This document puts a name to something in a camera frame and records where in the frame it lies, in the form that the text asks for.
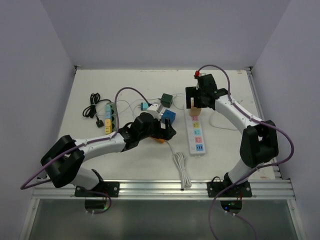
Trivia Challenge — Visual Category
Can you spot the black bundled power cord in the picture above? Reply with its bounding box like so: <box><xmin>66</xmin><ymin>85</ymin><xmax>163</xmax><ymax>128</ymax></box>
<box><xmin>82</xmin><ymin>92</ymin><xmax>111</xmax><ymax>118</ymax></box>

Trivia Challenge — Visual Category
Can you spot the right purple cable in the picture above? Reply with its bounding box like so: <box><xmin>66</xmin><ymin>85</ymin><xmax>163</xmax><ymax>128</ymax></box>
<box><xmin>198</xmin><ymin>64</ymin><xmax>295</xmax><ymax>240</ymax></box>

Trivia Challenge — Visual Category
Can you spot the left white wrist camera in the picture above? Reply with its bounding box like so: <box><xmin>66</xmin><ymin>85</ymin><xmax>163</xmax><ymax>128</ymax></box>
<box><xmin>146</xmin><ymin>102</ymin><xmax>165</xmax><ymax>123</ymax></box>

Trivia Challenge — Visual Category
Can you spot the mint green thin cable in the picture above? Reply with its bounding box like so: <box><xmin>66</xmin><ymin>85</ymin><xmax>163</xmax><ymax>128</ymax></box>
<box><xmin>113</xmin><ymin>93</ymin><xmax>186</xmax><ymax>118</ymax></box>

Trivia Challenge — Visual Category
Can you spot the wooden beige cube plug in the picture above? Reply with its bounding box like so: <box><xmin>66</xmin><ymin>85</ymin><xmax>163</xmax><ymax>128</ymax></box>
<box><xmin>188</xmin><ymin>97</ymin><xmax>202</xmax><ymax>117</ymax></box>

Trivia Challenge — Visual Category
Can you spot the dark green dragon charger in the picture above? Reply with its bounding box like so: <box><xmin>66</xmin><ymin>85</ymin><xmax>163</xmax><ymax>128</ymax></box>
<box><xmin>160</xmin><ymin>93</ymin><xmax>173</xmax><ymax>108</ymax></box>

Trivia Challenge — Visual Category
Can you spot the green power strip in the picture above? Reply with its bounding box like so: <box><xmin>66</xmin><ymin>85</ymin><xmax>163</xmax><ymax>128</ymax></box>
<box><xmin>106</xmin><ymin>102</ymin><xmax>118</xmax><ymax>132</ymax></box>

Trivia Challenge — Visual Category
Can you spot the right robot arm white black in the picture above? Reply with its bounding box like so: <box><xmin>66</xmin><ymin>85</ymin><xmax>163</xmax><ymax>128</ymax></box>
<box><xmin>185</xmin><ymin>71</ymin><xmax>279</xmax><ymax>197</ymax></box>

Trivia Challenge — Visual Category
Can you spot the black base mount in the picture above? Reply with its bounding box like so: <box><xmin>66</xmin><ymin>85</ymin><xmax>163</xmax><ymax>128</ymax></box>
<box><xmin>70</xmin><ymin>167</ymin><xmax>120</xmax><ymax>198</ymax></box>
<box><xmin>206</xmin><ymin>173</ymin><xmax>253</xmax><ymax>198</ymax></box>

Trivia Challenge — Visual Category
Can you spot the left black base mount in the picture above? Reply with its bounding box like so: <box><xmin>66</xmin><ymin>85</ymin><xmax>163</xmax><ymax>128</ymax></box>
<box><xmin>70</xmin><ymin>167</ymin><xmax>120</xmax><ymax>198</ymax></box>

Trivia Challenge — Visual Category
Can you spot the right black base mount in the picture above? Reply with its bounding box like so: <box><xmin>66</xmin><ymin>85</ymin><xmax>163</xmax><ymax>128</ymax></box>
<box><xmin>206</xmin><ymin>173</ymin><xmax>253</xmax><ymax>198</ymax></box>

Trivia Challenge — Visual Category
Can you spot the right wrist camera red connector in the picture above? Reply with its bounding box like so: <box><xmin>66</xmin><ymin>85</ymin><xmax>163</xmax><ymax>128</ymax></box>
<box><xmin>193</xmin><ymin>70</ymin><xmax>205</xmax><ymax>79</ymax></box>

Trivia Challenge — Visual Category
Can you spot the purple cable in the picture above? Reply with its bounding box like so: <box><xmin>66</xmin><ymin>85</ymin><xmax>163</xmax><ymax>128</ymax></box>
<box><xmin>198</xmin><ymin>64</ymin><xmax>295</xmax><ymax>240</ymax></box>
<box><xmin>19</xmin><ymin>86</ymin><xmax>153</xmax><ymax>215</ymax></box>

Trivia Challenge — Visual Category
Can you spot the orange power strip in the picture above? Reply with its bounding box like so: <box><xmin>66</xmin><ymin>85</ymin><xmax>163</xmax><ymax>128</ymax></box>
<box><xmin>150</xmin><ymin>137</ymin><xmax>165</xmax><ymax>144</ymax></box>

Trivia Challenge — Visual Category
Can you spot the white strip cord with plug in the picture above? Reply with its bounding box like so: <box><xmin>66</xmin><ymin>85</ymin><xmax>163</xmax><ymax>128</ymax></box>
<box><xmin>209</xmin><ymin>109</ymin><xmax>238</xmax><ymax>131</ymax></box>

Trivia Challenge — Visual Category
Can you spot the white power strip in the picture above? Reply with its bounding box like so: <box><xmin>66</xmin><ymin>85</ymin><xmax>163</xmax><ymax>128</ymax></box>
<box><xmin>184</xmin><ymin>108</ymin><xmax>206</xmax><ymax>158</ymax></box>

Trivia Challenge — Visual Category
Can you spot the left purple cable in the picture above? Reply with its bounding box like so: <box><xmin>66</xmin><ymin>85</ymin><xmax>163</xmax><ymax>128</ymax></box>
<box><xmin>19</xmin><ymin>86</ymin><xmax>153</xmax><ymax>215</ymax></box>

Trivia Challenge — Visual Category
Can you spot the blue cube plug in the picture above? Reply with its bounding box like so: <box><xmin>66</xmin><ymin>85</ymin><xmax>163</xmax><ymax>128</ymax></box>
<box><xmin>161</xmin><ymin>109</ymin><xmax>176</xmax><ymax>124</ymax></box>

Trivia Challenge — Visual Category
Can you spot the teal cube plug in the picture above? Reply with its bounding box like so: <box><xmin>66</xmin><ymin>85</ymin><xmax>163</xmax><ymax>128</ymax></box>
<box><xmin>138</xmin><ymin>102</ymin><xmax>149</xmax><ymax>111</ymax></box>

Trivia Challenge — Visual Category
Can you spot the white bundled power cord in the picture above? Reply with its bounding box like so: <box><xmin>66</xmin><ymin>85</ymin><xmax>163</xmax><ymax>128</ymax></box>
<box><xmin>165</xmin><ymin>141</ymin><xmax>193</xmax><ymax>189</ymax></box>

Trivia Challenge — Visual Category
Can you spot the aluminium front rail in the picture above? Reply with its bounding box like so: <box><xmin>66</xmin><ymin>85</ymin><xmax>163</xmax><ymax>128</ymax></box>
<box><xmin>32</xmin><ymin>179</ymin><xmax>295</xmax><ymax>200</ymax></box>

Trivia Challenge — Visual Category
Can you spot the light cyan plug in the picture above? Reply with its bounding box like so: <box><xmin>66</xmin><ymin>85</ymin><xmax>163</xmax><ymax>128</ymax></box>
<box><xmin>105</xmin><ymin>104</ymin><xmax>112</xmax><ymax>112</ymax></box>

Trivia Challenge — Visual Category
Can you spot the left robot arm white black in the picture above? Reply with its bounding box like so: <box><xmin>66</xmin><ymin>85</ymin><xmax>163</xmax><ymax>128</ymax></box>
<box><xmin>40</xmin><ymin>112</ymin><xmax>177</xmax><ymax>197</ymax></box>

